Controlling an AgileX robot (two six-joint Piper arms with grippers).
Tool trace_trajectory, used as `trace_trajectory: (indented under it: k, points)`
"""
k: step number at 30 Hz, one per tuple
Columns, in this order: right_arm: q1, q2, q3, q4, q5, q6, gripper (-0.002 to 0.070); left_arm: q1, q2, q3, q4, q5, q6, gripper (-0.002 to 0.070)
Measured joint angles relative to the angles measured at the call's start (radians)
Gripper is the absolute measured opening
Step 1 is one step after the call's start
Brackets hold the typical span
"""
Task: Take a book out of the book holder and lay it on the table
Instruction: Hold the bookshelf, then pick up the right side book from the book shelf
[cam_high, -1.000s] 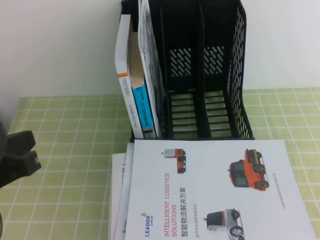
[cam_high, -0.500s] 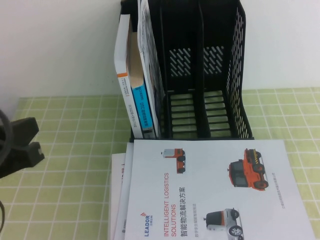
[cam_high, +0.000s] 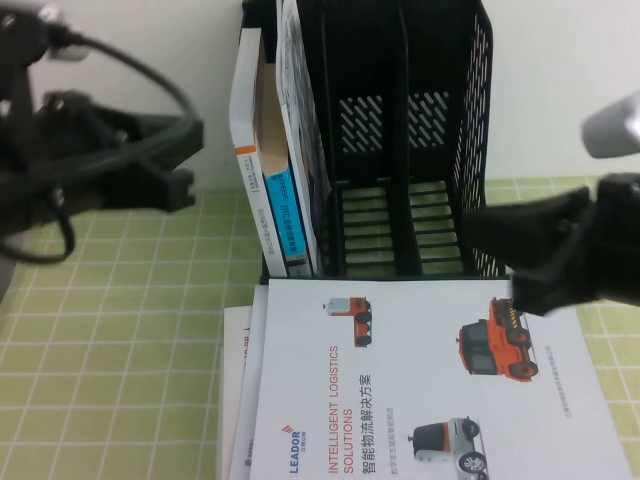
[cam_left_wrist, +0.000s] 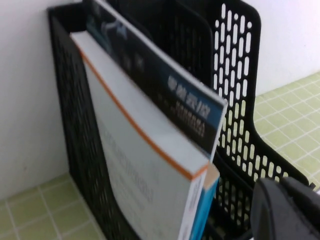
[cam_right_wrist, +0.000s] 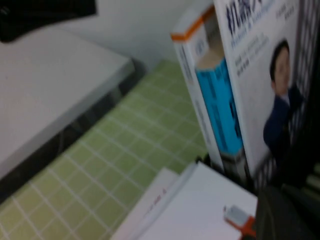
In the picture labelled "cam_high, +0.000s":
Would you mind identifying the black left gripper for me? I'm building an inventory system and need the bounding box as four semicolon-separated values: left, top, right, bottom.
0;90;206;237

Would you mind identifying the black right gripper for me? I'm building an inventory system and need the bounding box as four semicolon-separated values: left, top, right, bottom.
461;172;640;318

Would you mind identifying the magazine with man portrait cover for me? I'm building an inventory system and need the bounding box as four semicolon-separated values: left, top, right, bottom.
273;0;334;279

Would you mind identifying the white book with orange band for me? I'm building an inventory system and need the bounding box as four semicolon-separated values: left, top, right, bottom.
228;28;292;279

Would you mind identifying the blue spine paperback book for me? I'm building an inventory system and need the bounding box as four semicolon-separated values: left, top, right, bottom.
252;63;309;279

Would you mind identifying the black plastic book holder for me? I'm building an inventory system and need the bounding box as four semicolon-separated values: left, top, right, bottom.
239;0;510;281

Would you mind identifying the green checked tablecloth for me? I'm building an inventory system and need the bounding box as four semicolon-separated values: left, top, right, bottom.
0;174;640;480

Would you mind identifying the white brochure with orange trucks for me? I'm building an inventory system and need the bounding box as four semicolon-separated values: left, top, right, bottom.
248;278;632;480

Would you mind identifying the white booklet with small logo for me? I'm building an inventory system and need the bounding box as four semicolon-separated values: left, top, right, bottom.
228;284;272;480

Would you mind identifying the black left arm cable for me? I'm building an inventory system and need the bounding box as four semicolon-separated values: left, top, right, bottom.
0;19;199;265

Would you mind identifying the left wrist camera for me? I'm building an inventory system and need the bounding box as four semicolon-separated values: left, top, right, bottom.
0;0;87;64

